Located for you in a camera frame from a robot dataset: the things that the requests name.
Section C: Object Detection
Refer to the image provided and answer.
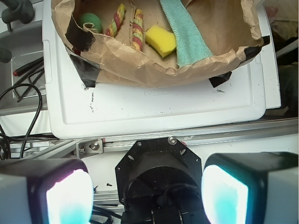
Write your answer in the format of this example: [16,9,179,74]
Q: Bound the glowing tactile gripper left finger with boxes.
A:
[0,159,93,224]

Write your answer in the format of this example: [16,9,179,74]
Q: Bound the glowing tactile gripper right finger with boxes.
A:
[201,152,299,224]

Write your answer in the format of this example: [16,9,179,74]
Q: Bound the green rubber ball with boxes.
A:
[78,13,102,34]

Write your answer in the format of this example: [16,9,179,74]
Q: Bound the teal cloth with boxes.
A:
[160,0,213,67]

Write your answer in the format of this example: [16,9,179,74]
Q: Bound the yellow sponge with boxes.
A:
[145,25,177,58]

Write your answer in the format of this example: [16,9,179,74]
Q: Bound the brown paper bag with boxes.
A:
[51,0,270,88]

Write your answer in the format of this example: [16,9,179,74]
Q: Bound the aluminium frame rail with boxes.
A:
[7,118,299,159]

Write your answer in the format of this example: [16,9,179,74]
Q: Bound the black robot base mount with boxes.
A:
[115,137,209,224]

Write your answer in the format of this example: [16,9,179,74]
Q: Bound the black cable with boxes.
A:
[0,84,43,161]

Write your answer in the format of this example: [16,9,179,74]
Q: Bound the twisted rope toy left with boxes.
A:
[105,3,126,37]

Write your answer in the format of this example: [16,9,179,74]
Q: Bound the twisted rope toy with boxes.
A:
[105,3,126,37]
[132,9,143,51]

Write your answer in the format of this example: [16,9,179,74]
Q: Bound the twisted rope toy right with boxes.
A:
[132,9,143,51]

